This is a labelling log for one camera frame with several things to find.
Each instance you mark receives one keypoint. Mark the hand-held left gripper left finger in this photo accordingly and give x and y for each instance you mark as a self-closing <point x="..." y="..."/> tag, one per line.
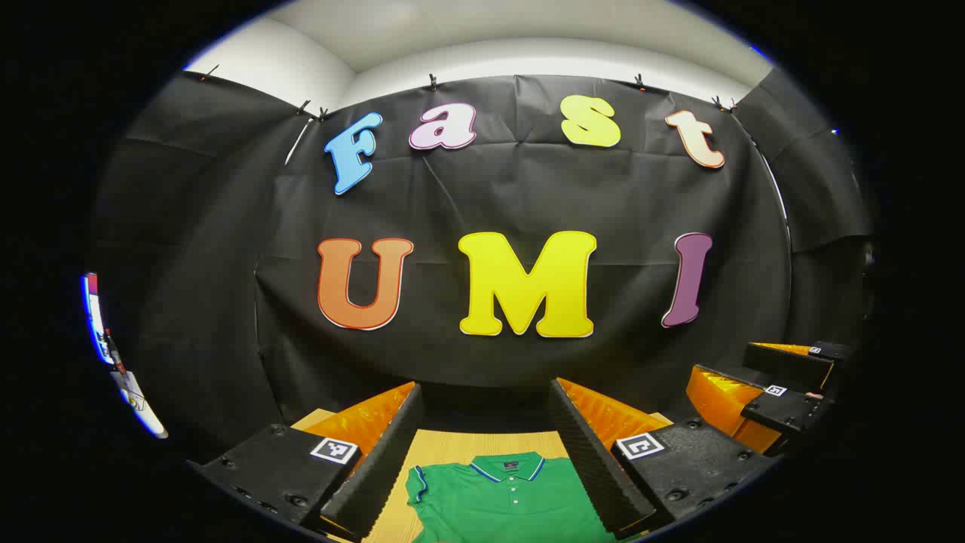
<point x="384" y="467"/>

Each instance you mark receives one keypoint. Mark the green T-shirt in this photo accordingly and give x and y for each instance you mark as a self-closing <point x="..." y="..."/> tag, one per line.
<point x="505" y="505"/>

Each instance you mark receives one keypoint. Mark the red bottle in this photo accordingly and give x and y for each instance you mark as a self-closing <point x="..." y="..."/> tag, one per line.
<point x="114" y="353"/>

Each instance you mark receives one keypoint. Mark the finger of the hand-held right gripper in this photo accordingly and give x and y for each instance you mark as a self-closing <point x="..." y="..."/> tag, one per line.
<point x="784" y="411"/>
<point x="788" y="362"/>

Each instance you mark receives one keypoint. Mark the computer monitor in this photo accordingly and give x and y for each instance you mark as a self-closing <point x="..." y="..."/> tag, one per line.
<point x="93" y="309"/>

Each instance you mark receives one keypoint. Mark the white side table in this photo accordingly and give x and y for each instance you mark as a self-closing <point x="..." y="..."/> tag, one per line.
<point x="139" y="400"/>

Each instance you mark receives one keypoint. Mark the black backdrop cloth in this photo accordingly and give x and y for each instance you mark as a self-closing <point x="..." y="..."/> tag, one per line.
<point x="467" y="196"/>

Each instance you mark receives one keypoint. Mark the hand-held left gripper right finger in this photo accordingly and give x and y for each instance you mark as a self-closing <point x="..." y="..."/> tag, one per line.
<point x="595" y="467"/>

